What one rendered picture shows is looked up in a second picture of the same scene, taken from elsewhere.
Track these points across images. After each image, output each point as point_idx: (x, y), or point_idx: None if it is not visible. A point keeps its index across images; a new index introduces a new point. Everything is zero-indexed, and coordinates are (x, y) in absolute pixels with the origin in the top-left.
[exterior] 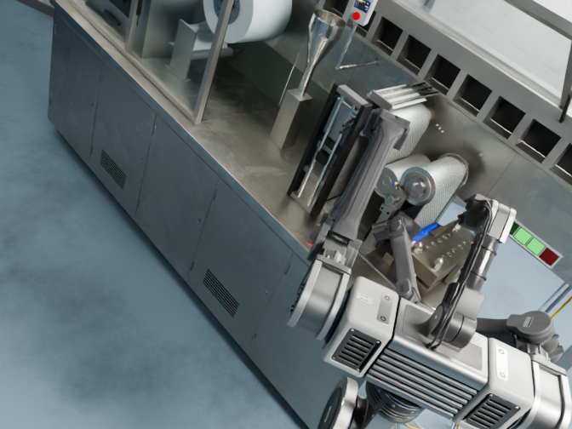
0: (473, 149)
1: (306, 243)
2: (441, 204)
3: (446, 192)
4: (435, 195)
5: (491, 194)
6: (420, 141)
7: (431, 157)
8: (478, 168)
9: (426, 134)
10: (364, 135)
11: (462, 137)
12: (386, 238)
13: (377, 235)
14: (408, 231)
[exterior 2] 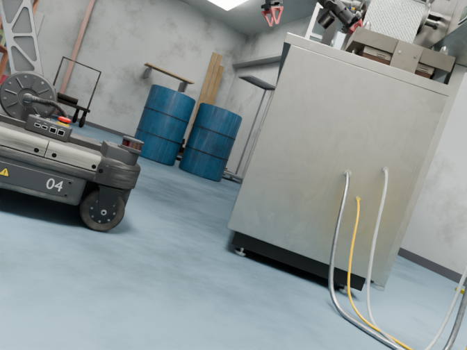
0: (445, 3)
1: (261, 12)
2: (403, 31)
3: (402, 12)
4: (380, 1)
5: (454, 12)
6: (418, 42)
7: (422, 42)
8: (447, 9)
9: (421, 34)
10: (343, 2)
11: (440, 6)
12: (322, 14)
13: (317, 17)
14: (345, 15)
